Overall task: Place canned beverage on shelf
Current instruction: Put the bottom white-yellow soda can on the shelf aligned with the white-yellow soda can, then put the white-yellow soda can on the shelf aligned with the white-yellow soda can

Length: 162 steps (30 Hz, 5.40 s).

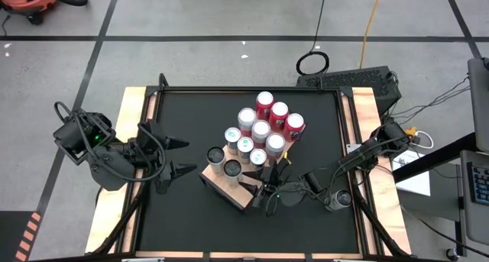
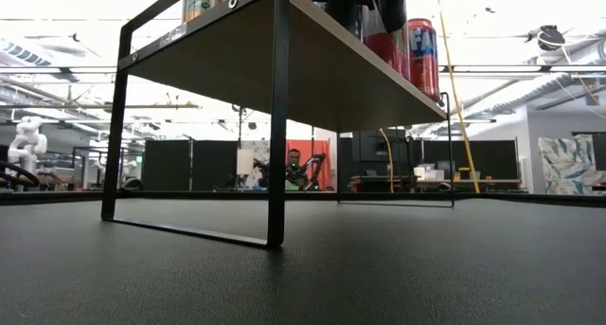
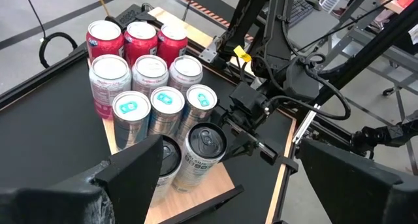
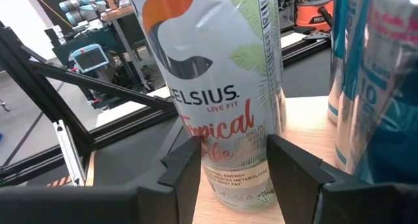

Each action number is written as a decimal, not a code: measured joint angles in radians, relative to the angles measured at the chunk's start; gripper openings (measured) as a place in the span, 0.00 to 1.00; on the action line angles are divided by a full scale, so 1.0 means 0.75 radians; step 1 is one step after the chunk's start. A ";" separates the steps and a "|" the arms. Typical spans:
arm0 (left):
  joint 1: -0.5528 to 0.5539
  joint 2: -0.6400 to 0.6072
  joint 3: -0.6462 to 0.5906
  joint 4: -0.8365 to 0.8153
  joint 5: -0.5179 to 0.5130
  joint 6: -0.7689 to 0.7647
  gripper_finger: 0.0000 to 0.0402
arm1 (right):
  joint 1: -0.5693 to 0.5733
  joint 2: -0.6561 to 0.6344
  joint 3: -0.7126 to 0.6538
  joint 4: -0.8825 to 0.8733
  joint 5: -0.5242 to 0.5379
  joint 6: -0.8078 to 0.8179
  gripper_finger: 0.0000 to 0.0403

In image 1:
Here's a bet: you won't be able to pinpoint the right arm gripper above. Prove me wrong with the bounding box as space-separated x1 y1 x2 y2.
237 160 306 208

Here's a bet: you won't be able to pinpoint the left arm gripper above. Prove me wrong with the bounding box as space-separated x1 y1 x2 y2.
131 118 199 179

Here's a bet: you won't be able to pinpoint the silver can black top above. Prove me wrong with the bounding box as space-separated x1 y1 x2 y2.
222 159 243 186
206 146 226 176
324 189 353 212

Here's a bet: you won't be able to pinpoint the blue silver energy drink can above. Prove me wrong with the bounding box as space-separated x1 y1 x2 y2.
236 136 254 164
248 148 267 171
223 127 242 155

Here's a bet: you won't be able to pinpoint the red soda can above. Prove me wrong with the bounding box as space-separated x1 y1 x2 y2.
269 101 290 131
283 112 306 142
255 90 274 120

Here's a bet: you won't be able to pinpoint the wooden side board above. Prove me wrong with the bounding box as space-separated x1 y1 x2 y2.
84 86 158 255
341 86 413 256

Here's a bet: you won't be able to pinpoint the white paper sheet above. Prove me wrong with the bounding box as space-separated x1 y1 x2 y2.
392 147 432 197

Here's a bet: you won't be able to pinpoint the black desk beam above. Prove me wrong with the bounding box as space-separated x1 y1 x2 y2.
392 131 478 183

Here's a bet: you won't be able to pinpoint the black mat orange stripes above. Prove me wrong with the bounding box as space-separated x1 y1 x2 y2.
0 210 43 262

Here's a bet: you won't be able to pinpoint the grey laptop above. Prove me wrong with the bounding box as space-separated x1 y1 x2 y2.
459 150 489 247

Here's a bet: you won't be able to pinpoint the orange shop vacuum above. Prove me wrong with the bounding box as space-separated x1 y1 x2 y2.
0 0 58 25

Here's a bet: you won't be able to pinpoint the grey monitor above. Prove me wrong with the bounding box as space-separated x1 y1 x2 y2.
467 57 489 153

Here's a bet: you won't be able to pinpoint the black table frame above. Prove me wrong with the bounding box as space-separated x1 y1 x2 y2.
86 73 412 262

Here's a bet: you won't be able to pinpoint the black coiled floor cable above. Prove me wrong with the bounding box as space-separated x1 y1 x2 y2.
296 0 331 77

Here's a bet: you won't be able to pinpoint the white cable loop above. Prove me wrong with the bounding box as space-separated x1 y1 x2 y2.
414 130 436 150

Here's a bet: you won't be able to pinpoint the yellow cable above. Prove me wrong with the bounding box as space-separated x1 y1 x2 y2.
358 0 385 70

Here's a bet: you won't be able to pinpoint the black desk cables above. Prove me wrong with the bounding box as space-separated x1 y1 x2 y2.
393 75 471 118

